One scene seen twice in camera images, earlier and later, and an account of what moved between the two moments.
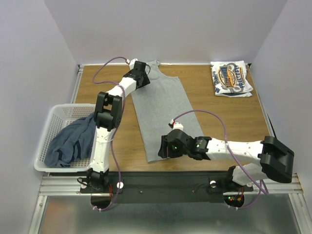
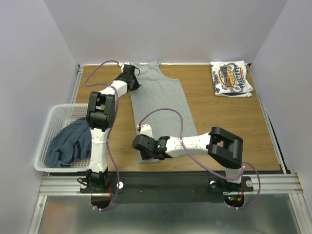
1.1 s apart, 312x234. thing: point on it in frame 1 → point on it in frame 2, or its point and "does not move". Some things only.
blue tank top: x=71 y=143 does not move
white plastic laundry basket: x=60 y=116 does not move
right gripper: x=163 y=147 → x=140 y=151
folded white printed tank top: x=230 y=78 does not move
